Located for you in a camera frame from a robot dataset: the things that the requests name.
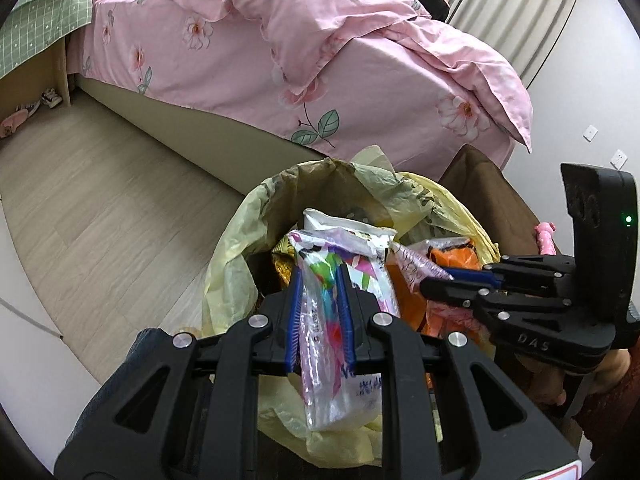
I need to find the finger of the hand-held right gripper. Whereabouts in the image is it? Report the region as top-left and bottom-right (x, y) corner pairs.
(445, 255), (576, 291)
(420, 277), (571, 312)

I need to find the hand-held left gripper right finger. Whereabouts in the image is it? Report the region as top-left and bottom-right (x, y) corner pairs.
(334, 264), (581, 480)

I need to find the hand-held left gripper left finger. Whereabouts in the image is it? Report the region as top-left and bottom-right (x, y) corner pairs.
(54, 266), (306, 480)

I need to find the orange snack packet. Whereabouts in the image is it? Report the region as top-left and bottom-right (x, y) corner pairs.
(387, 239), (495, 342)

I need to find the yellow snack wrapper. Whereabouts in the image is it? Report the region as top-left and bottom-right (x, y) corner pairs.
(272, 237), (301, 292)

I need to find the yellow bag lined bin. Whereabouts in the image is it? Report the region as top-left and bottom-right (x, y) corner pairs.
(200, 145), (502, 468)

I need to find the clear colourful plastic bag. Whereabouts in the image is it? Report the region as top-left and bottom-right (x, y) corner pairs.
(287, 209), (399, 432)

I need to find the person's right forearm red sleeve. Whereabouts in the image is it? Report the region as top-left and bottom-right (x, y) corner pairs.
(575, 375), (637, 461)

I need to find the person's right hand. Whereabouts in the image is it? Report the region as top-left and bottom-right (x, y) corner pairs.
(542, 347), (631, 406)

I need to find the brown table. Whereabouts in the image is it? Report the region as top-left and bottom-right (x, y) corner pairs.
(437, 144), (596, 456)

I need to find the person's leg in jeans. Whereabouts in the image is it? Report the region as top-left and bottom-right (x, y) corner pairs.
(65, 327), (174, 451)

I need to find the bed with pink sheet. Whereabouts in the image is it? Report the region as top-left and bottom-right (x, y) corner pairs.
(70, 0), (516, 171)

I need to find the white curtain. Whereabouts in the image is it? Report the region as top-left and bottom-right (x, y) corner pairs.
(445, 0), (584, 87)

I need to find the pink floral duvet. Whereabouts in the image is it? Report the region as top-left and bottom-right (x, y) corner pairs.
(140, 0), (533, 154)

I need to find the wooden nightstand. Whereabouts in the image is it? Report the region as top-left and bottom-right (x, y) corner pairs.
(0, 39), (74, 127)

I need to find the pink slipper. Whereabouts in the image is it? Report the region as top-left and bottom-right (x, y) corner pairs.
(0, 105), (42, 139)

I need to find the green checked cloth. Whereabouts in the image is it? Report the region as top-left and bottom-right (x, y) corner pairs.
(0, 0), (94, 79)

